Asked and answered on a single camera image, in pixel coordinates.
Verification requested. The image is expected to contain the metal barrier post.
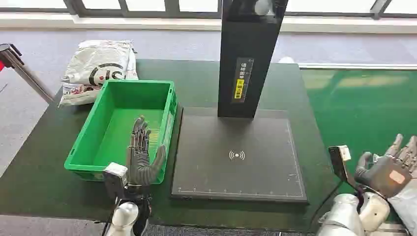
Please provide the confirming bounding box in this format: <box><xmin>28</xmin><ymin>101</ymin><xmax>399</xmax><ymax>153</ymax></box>
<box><xmin>0</xmin><ymin>43</ymin><xmax>55</xmax><ymax>105</ymax></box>

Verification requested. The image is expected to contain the white printed courier parcel bag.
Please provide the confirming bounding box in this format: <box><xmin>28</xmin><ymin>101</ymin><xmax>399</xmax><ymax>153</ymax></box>
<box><xmin>387</xmin><ymin>186</ymin><xmax>417</xmax><ymax>236</ymax></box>

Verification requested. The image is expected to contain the black yellow column label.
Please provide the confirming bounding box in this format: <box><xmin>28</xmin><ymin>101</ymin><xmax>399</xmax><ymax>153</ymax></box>
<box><xmin>231</xmin><ymin>58</ymin><xmax>254</xmax><ymax>104</ymax></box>

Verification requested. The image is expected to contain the dark window frame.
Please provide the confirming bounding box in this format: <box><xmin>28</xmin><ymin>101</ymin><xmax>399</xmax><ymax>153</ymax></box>
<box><xmin>0</xmin><ymin>0</ymin><xmax>417</xmax><ymax>20</ymax></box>

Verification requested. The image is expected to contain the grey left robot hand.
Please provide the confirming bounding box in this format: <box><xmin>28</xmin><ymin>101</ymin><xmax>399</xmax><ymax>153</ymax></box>
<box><xmin>125</xmin><ymin>116</ymin><xmax>167</xmax><ymax>188</ymax></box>

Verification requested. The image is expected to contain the green mat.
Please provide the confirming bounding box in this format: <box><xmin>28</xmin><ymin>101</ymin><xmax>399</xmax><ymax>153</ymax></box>
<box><xmin>301</xmin><ymin>68</ymin><xmax>417</xmax><ymax>224</ymax></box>

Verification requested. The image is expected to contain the white red-print parcel bag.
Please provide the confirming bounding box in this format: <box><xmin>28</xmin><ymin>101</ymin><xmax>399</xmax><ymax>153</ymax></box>
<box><xmin>58</xmin><ymin>81</ymin><xmax>102</xmax><ymax>107</ymax></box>

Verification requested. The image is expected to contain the large white logo parcel bag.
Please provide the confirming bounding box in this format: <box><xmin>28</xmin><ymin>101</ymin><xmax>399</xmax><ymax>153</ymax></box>
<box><xmin>61</xmin><ymin>39</ymin><xmax>140</xmax><ymax>88</ymax></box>

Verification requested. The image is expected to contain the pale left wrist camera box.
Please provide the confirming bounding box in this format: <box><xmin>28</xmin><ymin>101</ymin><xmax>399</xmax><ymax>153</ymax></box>
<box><xmin>103</xmin><ymin>162</ymin><xmax>129</xmax><ymax>200</ymax></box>

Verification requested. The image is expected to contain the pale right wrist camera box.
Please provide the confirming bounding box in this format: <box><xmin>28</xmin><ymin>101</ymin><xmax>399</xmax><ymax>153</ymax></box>
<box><xmin>328</xmin><ymin>145</ymin><xmax>357</xmax><ymax>188</ymax></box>

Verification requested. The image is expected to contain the green plastic crate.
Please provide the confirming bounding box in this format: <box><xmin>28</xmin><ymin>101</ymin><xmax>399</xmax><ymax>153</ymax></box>
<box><xmin>64</xmin><ymin>79</ymin><xmax>179</xmax><ymax>186</ymax></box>

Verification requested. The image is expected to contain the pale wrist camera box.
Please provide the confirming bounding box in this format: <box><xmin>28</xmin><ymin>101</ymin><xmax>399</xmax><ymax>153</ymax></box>
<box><xmin>328</xmin><ymin>145</ymin><xmax>357</xmax><ymax>188</ymax></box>
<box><xmin>103</xmin><ymin>162</ymin><xmax>129</xmax><ymax>200</ymax></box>

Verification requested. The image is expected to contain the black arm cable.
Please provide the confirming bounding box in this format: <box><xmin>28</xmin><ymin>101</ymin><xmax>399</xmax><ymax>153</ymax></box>
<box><xmin>308</xmin><ymin>180</ymin><xmax>344</xmax><ymax>229</ymax></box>
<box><xmin>101</xmin><ymin>198</ymin><xmax>120</xmax><ymax>236</ymax></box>

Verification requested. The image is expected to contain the black scanner column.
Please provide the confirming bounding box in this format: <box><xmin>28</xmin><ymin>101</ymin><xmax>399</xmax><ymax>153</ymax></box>
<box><xmin>217</xmin><ymin>0</ymin><xmax>289</xmax><ymax>119</ymax></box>

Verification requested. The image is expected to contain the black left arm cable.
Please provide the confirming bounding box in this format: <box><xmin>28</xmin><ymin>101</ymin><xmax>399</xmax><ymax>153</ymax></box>
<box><xmin>101</xmin><ymin>198</ymin><xmax>120</xmax><ymax>236</ymax></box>

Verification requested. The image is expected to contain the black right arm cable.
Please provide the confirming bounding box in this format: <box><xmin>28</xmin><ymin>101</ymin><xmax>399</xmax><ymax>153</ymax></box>
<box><xmin>308</xmin><ymin>180</ymin><xmax>344</xmax><ymax>229</ymax></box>

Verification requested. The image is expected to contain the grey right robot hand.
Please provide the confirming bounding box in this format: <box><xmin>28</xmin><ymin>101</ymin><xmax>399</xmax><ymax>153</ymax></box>
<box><xmin>354</xmin><ymin>133</ymin><xmax>417</xmax><ymax>199</ymax></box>

